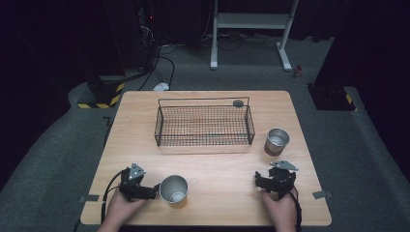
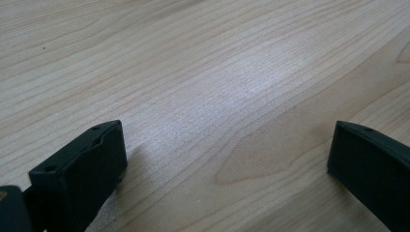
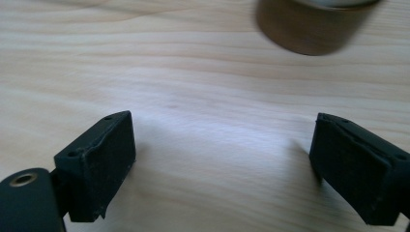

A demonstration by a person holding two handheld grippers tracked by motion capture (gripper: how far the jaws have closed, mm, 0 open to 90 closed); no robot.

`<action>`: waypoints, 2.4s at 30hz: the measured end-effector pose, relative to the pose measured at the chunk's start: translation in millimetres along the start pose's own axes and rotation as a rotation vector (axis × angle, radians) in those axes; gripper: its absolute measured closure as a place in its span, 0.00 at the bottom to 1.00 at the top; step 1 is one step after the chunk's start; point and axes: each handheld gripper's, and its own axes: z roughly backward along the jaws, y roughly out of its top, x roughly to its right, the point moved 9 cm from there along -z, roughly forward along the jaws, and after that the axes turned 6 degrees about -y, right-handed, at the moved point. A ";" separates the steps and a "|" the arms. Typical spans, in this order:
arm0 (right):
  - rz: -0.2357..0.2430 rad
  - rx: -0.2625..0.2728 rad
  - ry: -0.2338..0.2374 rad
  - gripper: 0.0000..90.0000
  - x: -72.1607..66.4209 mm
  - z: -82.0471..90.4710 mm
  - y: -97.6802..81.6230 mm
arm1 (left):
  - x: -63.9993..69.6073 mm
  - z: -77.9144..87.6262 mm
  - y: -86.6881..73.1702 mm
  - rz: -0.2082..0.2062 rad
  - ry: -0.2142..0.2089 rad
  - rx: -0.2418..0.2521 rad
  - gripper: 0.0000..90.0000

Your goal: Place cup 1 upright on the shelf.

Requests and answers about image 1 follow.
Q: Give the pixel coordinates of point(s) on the person's right hand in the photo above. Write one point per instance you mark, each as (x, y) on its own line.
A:
(282, 209)

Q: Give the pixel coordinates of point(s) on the dark computer tower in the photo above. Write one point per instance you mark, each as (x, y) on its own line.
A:
(146, 32)

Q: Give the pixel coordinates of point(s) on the white power adapter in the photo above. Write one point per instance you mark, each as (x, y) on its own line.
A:
(161, 86)

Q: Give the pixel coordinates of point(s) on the person's left hand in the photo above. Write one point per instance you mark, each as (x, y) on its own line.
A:
(121, 209)

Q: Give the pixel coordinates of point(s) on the brown metal cup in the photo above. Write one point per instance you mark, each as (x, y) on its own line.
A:
(276, 141)

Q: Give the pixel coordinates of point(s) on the yellow black striped base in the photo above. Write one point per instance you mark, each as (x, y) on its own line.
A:
(332, 98)
(106, 95)

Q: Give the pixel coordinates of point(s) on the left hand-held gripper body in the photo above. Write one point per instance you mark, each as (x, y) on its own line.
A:
(132, 188)

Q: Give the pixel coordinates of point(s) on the white metal stand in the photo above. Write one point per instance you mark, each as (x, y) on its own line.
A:
(251, 21)

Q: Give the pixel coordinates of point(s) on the grey round table cap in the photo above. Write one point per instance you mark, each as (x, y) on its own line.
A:
(238, 103)

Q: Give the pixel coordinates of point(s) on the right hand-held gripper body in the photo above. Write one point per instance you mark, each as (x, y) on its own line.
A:
(281, 180)

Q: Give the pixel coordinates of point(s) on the orange metal cup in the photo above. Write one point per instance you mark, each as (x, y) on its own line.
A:
(173, 189)

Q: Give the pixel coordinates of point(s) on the grey tape strip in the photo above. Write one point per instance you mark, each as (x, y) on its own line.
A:
(322, 194)
(89, 198)

